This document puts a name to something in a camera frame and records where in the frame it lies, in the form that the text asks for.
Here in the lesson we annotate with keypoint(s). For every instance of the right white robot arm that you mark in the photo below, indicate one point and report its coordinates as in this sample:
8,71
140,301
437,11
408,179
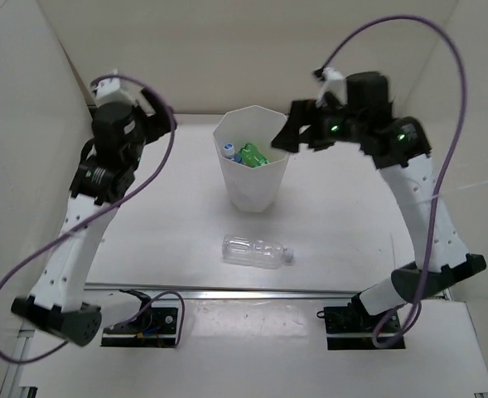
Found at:
441,259

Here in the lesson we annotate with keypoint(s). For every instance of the green plastic bottle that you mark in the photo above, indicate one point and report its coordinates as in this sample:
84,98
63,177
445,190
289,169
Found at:
252,157

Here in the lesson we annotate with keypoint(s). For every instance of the blue label water bottle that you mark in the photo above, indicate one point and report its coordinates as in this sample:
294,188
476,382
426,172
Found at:
228,151

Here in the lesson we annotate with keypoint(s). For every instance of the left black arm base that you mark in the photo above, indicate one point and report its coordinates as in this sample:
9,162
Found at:
152,327

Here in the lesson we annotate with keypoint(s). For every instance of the white faceted plastic bin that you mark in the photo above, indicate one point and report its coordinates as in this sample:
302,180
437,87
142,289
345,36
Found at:
251,189

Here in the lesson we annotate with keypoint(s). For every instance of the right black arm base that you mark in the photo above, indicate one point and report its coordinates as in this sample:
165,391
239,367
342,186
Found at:
348,326

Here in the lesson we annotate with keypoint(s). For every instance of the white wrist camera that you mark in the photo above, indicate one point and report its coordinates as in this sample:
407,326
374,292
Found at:
110,90
331,80

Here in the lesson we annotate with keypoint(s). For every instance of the large clear plastic bottle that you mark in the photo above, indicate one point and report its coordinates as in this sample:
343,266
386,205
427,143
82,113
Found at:
254,252

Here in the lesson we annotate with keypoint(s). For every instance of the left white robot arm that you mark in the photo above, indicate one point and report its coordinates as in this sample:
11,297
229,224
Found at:
56,302

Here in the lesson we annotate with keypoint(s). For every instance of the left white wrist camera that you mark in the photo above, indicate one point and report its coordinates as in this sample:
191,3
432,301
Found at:
110,90

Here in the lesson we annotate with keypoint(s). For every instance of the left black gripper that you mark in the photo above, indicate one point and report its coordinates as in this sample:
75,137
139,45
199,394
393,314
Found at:
159,123

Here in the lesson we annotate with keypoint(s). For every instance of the aluminium rail frame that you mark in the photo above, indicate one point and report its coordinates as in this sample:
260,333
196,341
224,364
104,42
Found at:
253,332

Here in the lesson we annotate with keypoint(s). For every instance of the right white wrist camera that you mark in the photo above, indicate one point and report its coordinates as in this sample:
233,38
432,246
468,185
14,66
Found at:
331,80

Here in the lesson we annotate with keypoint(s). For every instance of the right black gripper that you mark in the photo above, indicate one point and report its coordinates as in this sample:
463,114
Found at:
302,113

